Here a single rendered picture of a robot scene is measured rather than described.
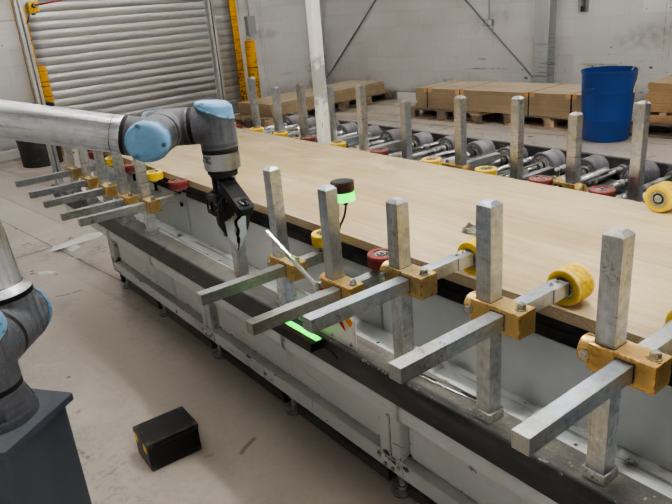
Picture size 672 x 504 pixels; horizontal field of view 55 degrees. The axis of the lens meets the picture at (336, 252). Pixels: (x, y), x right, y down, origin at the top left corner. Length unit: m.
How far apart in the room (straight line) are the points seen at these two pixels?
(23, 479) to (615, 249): 1.46
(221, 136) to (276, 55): 9.88
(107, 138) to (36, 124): 0.15
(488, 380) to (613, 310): 0.34
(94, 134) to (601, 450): 1.18
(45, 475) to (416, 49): 9.29
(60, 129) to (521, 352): 1.14
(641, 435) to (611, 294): 0.45
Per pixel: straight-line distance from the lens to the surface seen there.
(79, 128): 1.53
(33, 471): 1.88
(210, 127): 1.58
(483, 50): 9.79
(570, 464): 1.32
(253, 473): 2.43
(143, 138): 1.47
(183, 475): 2.50
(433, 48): 10.30
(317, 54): 3.15
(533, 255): 1.68
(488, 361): 1.32
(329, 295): 1.59
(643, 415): 1.45
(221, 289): 1.71
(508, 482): 1.49
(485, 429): 1.38
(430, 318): 1.74
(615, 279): 1.08
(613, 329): 1.12
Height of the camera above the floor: 1.52
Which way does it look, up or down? 21 degrees down
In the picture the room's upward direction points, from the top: 5 degrees counter-clockwise
